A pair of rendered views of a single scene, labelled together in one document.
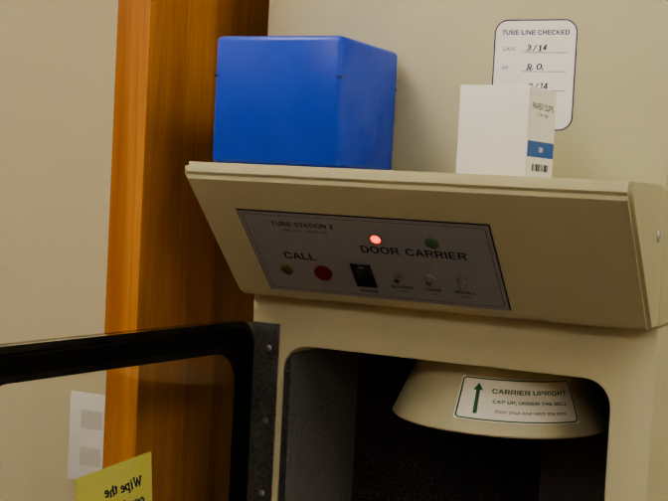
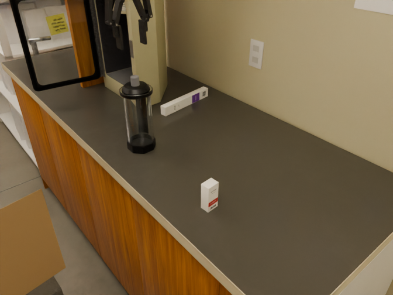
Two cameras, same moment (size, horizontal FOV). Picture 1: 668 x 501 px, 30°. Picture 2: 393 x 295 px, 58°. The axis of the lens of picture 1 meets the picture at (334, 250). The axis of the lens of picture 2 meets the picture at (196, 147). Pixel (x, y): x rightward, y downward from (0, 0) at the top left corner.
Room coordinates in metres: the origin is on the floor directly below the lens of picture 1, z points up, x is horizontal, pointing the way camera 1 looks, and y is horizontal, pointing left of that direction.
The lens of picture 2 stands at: (-0.27, -1.04, 1.64)
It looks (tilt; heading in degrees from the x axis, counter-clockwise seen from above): 33 degrees down; 25
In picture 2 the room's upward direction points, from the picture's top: straight up
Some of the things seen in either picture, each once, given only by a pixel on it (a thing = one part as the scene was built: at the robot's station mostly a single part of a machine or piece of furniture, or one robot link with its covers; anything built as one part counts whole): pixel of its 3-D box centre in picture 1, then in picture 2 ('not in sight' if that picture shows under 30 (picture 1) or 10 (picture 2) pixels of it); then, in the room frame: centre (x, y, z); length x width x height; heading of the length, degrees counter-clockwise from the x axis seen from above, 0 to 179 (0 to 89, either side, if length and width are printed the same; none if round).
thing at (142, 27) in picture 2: not in sight; (142, 31); (0.66, -0.42, 1.34); 0.03 x 0.01 x 0.07; 65
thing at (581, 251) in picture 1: (417, 244); not in sight; (0.88, -0.06, 1.46); 0.32 x 0.12 x 0.10; 65
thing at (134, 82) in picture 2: not in sight; (135, 85); (0.62, -0.40, 1.18); 0.09 x 0.09 x 0.07
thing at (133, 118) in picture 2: not in sight; (138, 117); (0.62, -0.40, 1.06); 0.11 x 0.11 x 0.21
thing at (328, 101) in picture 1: (306, 105); not in sight; (0.92, 0.03, 1.56); 0.10 x 0.10 x 0.09; 65
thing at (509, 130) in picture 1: (506, 132); not in sight; (0.85, -0.11, 1.54); 0.05 x 0.05 x 0.06; 60
